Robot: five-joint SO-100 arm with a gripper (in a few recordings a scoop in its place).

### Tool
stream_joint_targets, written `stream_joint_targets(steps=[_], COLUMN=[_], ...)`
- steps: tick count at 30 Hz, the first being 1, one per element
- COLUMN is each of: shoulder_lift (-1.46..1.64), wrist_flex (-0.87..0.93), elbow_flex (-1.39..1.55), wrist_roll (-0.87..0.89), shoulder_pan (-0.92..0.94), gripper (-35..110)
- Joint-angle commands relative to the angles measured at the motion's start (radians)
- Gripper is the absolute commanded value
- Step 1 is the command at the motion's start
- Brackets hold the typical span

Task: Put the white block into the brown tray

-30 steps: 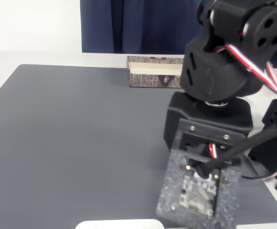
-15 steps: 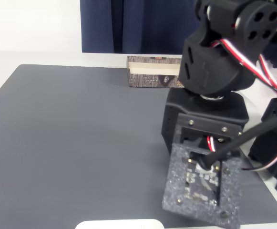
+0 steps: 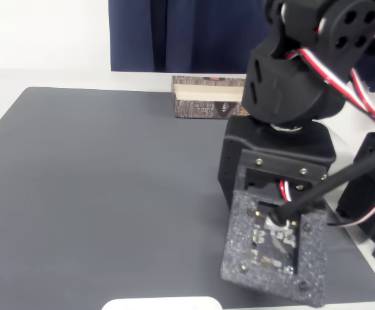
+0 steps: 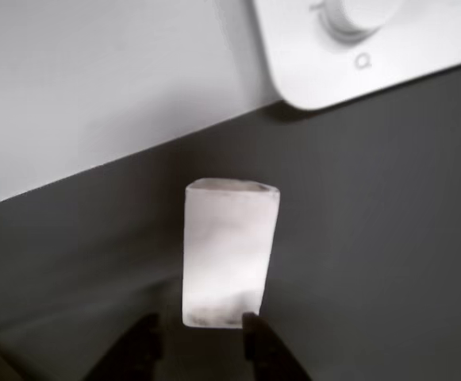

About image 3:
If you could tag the white rounded device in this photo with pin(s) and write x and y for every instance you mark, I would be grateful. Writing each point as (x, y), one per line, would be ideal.
(161, 304)

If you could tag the dark blue curtain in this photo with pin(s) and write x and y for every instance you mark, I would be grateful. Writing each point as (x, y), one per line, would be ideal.
(190, 32)

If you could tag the bark-patterned cardboard box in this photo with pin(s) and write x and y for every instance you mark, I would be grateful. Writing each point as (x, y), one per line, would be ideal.
(203, 103)

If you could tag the grey desk mat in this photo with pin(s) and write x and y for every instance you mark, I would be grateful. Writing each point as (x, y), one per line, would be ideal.
(109, 193)

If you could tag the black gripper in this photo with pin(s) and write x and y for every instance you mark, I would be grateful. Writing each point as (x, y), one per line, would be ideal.
(233, 155)

